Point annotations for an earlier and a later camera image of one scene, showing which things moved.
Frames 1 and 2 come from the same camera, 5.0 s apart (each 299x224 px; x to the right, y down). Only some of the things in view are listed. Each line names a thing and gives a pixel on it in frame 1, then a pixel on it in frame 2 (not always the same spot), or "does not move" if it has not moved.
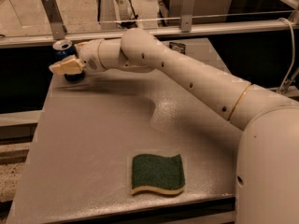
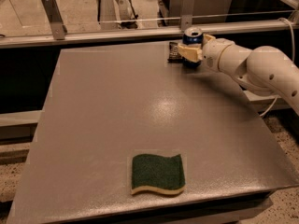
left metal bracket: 53,14 does not move
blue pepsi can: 64,49 -> 192,36
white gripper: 89,56 -> 212,54
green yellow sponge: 164,175 does not move
